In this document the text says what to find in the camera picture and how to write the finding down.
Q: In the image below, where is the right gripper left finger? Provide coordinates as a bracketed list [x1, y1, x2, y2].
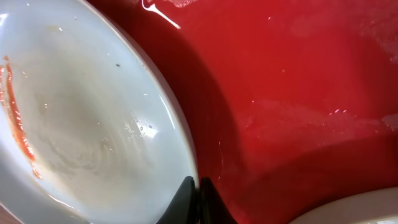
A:
[156, 176, 198, 224]

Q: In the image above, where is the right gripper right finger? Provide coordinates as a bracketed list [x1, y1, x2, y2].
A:
[199, 177, 238, 224]

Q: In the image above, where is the light blue plate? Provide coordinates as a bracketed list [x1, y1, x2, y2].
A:
[1, 1, 197, 223]
[290, 187, 397, 224]

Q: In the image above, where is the red plastic serving tray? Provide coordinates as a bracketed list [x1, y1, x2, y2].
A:
[0, 0, 398, 224]

